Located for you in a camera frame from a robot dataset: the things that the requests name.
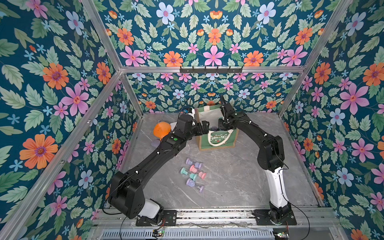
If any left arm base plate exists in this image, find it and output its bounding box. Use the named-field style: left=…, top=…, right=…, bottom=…
left=136, top=210, right=178, bottom=227

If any orange whale toy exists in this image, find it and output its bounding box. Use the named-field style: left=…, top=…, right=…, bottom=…
left=153, top=122, right=172, bottom=140

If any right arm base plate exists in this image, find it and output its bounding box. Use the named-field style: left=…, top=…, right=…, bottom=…
left=252, top=210, right=297, bottom=226

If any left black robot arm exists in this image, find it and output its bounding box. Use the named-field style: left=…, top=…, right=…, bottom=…
left=107, top=114, right=210, bottom=222

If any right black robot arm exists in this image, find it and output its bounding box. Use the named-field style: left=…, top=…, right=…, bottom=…
left=219, top=95, right=293, bottom=225

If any purple hourglass bottom left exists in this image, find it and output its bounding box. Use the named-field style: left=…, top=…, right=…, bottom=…
left=186, top=178, right=196, bottom=188

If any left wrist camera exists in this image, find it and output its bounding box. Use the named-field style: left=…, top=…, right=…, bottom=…
left=183, top=108, right=196, bottom=118

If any green canvas Christmas bag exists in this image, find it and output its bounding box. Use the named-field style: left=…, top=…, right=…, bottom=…
left=195, top=105, right=239, bottom=151

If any black hook rail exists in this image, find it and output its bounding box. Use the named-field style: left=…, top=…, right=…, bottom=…
left=179, top=66, right=243, bottom=75

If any purple hourglass top pile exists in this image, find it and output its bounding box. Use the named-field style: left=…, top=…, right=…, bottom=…
left=186, top=158, right=195, bottom=166

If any pink hourglass in pile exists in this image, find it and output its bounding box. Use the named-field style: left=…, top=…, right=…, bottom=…
left=189, top=166, right=200, bottom=174

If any green hourglass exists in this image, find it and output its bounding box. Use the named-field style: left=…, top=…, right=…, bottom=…
left=180, top=167, right=189, bottom=176

